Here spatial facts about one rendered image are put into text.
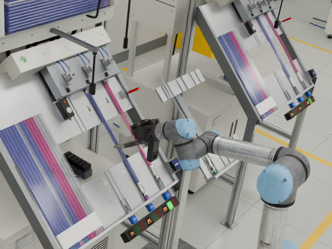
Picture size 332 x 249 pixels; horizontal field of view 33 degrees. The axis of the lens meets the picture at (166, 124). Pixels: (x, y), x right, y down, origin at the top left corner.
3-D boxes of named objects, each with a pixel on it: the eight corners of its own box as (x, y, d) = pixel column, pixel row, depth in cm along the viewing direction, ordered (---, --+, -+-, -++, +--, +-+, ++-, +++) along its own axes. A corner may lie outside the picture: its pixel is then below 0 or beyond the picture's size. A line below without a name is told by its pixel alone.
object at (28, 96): (126, 111, 249) (133, 107, 245) (6, 170, 201) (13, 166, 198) (90, 46, 248) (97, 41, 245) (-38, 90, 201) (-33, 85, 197)
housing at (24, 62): (93, 55, 249) (111, 41, 240) (4, 87, 214) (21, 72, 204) (85, 39, 249) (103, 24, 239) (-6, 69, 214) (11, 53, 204)
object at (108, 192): (169, 182, 248) (174, 180, 246) (59, 259, 200) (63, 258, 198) (149, 145, 248) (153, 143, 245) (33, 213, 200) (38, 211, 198)
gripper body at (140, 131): (140, 119, 224) (162, 116, 216) (146, 139, 225) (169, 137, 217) (127, 126, 218) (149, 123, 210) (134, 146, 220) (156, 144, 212)
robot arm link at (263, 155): (322, 146, 192) (206, 122, 222) (308, 158, 184) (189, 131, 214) (321, 176, 196) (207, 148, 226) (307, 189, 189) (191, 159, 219)
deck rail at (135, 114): (170, 184, 251) (179, 181, 247) (167, 186, 250) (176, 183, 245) (93, 45, 250) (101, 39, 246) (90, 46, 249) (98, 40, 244)
